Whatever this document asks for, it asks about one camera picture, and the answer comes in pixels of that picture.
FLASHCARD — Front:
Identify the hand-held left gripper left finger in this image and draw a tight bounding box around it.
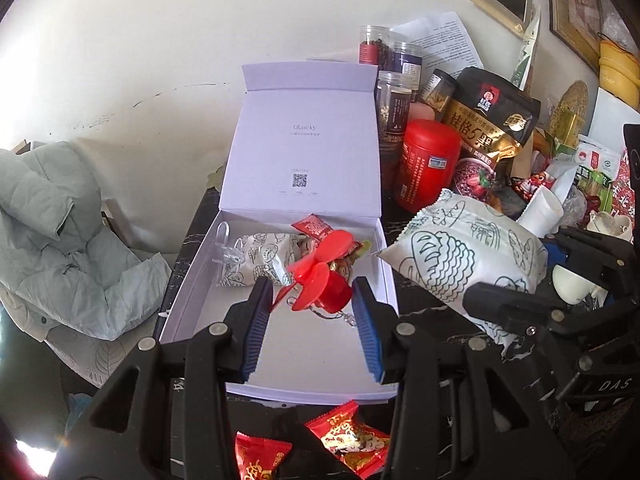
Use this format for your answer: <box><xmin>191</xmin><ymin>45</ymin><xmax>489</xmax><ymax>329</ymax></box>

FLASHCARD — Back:
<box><xmin>47</xmin><ymin>276</ymin><xmax>275</xmax><ymax>480</ymax></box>

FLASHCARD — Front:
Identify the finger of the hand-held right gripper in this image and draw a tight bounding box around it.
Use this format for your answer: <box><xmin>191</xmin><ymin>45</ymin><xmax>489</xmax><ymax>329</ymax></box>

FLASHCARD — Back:
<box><xmin>544</xmin><ymin>226</ymin><xmax>632</xmax><ymax>273</ymax></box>
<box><xmin>462</xmin><ymin>281</ymin><xmax>588</xmax><ymax>348</ymax></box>

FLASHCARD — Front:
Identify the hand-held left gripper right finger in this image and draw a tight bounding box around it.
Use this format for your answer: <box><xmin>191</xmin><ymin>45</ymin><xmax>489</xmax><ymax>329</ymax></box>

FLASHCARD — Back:
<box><xmin>351</xmin><ymin>276</ymin><xmax>578</xmax><ymax>480</ymax></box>

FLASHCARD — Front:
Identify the red mini fan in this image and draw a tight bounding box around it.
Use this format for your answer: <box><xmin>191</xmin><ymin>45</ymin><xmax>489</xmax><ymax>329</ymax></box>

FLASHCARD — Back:
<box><xmin>287</xmin><ymin>230</ymin><xmax>362</xmax><ymax>328</ymax></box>

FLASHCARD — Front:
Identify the white line-print snack packet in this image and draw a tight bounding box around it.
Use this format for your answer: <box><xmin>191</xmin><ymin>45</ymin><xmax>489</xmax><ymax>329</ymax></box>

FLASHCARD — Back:
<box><xmin>216</xmin><ymin>231</ymin><xmax>301</xmax><ymax>288</ymax></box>
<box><xmin>377</xmin><ymin>189</ymin><xmax>550</xmax><ymax>356</ymax></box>

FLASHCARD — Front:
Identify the red candy packet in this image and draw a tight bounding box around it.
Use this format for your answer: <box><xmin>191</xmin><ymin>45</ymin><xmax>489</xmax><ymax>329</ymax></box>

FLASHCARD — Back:
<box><xmin>305</xmin><ymin>400</ymin><xmax>391</xmax><ymax>478</ymax></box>
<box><xmin>235</xmin><ymin>432</ymin><xmax>293</xmax><ymax>480</ymax></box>
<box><xmin>291</xmin><ymin>214</ymin><xmax>333</xmax><ymax>238</ymax></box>

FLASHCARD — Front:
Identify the pale lilac gift box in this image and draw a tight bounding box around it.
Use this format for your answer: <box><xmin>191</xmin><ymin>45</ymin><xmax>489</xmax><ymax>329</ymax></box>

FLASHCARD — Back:
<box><xmin>159</xmin><ymin>61</ymin><xmax>401</xmax><ymax>406</ymax></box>

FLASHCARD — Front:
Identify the green snack packet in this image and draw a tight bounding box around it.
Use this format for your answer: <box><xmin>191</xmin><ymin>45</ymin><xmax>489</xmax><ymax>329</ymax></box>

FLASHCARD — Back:
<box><xmin>575</xmin><ymin>167</ymin><xmax>613</xmax><ymax>211</ymax></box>

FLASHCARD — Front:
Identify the red printed bag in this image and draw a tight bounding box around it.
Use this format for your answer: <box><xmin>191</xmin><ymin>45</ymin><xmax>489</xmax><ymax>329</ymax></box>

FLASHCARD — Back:
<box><xmin>612</xmin><ymin>145</ymin><xmax>638</xmax><ymax>231</ymax></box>

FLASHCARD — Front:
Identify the brown candy packet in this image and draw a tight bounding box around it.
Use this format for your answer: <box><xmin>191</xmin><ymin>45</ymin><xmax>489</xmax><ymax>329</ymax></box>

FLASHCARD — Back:
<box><xmin>295</xmin><ymin>237</ymin><xmax>373</xmax><ymax>281</ymax></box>

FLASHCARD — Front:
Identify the clear plastic clip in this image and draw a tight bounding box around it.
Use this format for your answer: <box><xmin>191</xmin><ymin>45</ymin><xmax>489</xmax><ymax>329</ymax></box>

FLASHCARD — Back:
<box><xmin>214</xmin><ymin>221</ymin><xmax>247</xmax><ymax>281</ymax></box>

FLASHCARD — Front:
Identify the red and white packet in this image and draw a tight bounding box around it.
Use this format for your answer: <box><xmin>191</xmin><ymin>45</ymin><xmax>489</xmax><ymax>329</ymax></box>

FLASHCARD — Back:
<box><xmin>575</xmin><ymin>135</ymin><xmax>626</xmax><ymax>181</ymax></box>

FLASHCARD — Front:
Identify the gold box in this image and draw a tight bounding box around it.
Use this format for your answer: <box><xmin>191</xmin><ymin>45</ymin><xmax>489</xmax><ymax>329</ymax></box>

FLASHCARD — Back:
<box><xmin>547</xmin><ymin>110</ymin><xmax>586</xmax><ymax>156</ymax></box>

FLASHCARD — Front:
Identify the white box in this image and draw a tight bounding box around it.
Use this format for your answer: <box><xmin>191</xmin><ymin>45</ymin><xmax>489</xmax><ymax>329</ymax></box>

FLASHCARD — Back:
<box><xmin>587</xmin><ymin>87</ymin><xmax>640</xmax><ymax>151</ymax></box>

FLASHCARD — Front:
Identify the woven straw mat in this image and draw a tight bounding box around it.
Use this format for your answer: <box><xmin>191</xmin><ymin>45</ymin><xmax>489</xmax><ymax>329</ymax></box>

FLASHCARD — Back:
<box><xmin>550</xmin><ymin>80</ymin><xmax>591</xmax><ymax>131</ymax></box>

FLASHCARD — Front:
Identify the red tin canister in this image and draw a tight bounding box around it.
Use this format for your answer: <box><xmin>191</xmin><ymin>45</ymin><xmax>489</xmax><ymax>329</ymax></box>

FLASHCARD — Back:
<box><xmin>395</xmin><ymin>119</ymin><xmax>463</xmax><ymax>213</ymax></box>

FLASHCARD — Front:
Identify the leaf-print cushion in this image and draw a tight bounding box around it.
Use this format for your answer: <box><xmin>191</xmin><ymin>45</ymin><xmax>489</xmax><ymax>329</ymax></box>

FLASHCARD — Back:
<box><xmin>45</xmin><ymin>320</ymin><xmax>161</xmax><ymax>388</ymax></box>

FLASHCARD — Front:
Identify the black and gold cereal bag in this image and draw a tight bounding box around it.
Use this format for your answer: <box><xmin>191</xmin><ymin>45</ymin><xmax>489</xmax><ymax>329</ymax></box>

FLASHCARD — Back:
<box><xmin>440</xmin><ymin>66</ymin><xmax>542</xmax><ymax>206</ymax></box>

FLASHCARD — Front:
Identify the dark brown jar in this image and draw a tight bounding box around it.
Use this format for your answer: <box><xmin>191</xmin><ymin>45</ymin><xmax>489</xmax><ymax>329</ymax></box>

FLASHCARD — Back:
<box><xmin>378</xmin><ymin>137</ymin><xmax>406</xmax><ymax>193</ymax></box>

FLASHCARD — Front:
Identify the yellow plastic container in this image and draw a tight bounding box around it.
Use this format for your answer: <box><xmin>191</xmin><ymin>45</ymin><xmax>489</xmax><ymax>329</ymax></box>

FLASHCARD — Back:
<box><xmin>598</xmin><ymin>37</ymin><xmax>640</xmax><ymax>111</ymax></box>

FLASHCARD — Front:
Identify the green and white carton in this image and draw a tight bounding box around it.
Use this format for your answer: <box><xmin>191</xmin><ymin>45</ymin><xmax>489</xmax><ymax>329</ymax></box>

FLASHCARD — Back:
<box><xmin>510</xmin><ymin>5</ymin><xmax>543</xmax><ymax>92</ymax></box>

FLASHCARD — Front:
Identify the small tilted dark-label jar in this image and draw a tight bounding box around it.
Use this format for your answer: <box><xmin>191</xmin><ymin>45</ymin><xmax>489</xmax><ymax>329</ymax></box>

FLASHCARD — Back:
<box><xmin>422</xmin><ymin>69</ymin><xmax>458</xmax><ymax>116</ymax></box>

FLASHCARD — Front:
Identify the pale green puffer jacket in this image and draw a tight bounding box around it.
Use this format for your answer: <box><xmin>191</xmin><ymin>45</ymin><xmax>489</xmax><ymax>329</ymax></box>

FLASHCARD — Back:
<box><xmin>0</xmin><ymin>141</ymin><xmax>173</xmax><ymax>343</ymax></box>

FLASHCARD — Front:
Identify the clear jar with brown label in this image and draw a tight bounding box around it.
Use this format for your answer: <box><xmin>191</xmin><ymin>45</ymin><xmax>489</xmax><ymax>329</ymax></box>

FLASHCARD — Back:
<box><xmin>375</xmin><ymin>71</ymin><xmax>418</xmax><ymax>143</ymax></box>

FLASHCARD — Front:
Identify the printed paper sheet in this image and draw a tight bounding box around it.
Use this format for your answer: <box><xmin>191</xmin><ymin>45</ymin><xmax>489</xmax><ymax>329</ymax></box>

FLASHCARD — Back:
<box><xmin>390</xmin><ymin>12</ymin><xmax>485</xmax><ymax>81</ymax></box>

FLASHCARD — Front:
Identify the clear jar with purple label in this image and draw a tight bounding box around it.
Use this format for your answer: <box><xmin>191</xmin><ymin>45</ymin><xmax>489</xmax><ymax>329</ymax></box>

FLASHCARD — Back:
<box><xmin>391</xmin><ymin>41</ymin><xmax>425</xmax><ymax>81</ymax></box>

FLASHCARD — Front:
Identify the clear jar with red label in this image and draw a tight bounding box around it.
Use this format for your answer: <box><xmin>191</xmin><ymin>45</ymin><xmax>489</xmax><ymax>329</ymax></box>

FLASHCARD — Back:
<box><xmin>358</xmin><ymin>25</ymin><xmax>396</xmax><ymax>68</ymax></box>

